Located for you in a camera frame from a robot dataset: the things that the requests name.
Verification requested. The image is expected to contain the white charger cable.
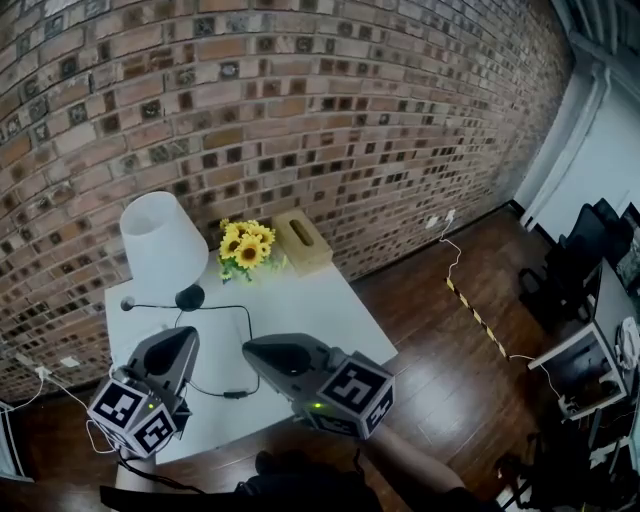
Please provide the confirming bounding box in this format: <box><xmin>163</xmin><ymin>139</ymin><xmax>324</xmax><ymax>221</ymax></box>
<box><xmin>438</xmin><ymin>222</ymin><xmax>569</xmax><ymax>404</ymax></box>

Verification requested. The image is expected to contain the white table lamp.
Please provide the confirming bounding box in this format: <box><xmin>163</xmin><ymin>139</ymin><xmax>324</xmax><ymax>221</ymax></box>
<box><xmin>119</xmin><ymin>191</ymin><xmax>210</xmax><ymax>310</ymax></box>

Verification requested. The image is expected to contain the black lamp cable with plug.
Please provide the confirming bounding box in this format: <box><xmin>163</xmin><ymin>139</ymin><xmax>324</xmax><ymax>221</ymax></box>
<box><xmin>121</xmin><ymin>297</ymin><xmax>261</xmax><ymax>401</ymax></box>

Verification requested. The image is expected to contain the thin white cable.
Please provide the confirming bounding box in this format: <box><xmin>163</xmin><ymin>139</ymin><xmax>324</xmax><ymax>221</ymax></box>
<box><xmin>0</xmin><ymin>377</ymin><xmax>46</xmax><ymax>414</ymax></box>

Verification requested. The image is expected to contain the white metal shelf rack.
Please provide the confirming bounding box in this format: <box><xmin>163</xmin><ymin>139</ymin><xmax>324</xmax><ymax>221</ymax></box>
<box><xmin>0</xmin><ymin>399</ymin><xmax>26</xmax><ymax>484</ymax></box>

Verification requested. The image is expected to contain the white wall charger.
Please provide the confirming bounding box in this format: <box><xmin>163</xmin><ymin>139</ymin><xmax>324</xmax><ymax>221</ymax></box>
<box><xmin>424</xmin><ymin>208</ymin><xmax>458</xmax><ymax>231</ymax></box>

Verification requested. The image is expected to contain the white cable bundle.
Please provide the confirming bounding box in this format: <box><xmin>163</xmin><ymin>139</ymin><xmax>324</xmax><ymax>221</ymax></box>
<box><xmin>615</xmin><ymin>316</ymin><xmax>640</xmax><ymax>372</ymax></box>

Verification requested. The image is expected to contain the person's right forearm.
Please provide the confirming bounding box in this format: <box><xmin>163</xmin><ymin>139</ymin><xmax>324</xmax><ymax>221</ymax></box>
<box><xmin>367</xmin><ymin>422</ymin><xmax>470</xmax><ymax>501</ymax></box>

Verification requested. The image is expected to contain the wooden tissue box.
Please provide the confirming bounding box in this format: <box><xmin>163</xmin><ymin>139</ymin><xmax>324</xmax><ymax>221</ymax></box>
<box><xmin>271</xmin><ymin>209</ymin><xmax>334</xmax><ymax>278</ymax></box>

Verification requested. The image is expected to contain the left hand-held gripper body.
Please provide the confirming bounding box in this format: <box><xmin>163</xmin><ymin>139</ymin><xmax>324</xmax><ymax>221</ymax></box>
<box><xmin>87</xmin><ymin>367</ymin><xmax>192</xmax><ymax>459</ymax></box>

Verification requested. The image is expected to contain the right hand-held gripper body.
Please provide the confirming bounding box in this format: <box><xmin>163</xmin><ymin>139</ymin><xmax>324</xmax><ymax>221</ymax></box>
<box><xmin>292</xmin><ymin>344</ymin><xmax>395</xmax><ymax>440</ymax></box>

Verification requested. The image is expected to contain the white square table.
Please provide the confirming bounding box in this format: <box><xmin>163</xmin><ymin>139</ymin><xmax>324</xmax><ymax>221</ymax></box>
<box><xmin>103</xmin><ymin>249</ymin><xmax>400</xmax><ymax>466</ymax></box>

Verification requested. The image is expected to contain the yellow black striped tape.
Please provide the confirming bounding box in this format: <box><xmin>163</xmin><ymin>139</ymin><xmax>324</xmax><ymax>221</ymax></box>
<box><xmin>444</xmin><ymin>277</ymin><xmax>511</xmax><ymax>360</ymax></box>

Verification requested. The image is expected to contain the black office chair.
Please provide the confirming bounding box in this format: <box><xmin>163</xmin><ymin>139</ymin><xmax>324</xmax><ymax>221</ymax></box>
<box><xmin>518</xmin><ymin>198</ymin><xmax>635</xmax><ymax>326</ymax></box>

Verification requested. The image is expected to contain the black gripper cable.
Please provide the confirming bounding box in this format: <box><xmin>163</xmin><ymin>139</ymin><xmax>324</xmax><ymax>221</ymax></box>
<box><xmin>117</xmin><ymin>452</ymin><xmax>206</xmax><ymax>496</ymax></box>

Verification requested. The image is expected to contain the person's left forearm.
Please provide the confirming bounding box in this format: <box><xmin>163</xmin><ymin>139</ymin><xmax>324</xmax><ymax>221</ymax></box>
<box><xmin>115</xmin><ymin>446</ymin><xmax>157</xmax><ymax>494</ymax></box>

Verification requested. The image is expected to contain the yellow artificial sunflower bouquet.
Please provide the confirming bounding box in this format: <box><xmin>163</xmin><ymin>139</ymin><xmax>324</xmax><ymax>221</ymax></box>
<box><xmin>217</xmin><ymin>218</ymin><xmax>289</xmax><ymax>285</ymax></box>

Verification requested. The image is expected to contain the coiled white power strip cable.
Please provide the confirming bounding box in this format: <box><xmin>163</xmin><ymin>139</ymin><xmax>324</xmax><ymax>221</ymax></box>
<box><xmin>47</xmin><ymin>379</ymin><xmax>121</xmax><ymax>455</ymax></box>

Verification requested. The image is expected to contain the person's black clothing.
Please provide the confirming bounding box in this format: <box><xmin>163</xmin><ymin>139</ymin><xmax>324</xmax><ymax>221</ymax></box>
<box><xmin>98</xmin><ymin>448</ymin><xmax>501</xmax><ymax>512</ymax></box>

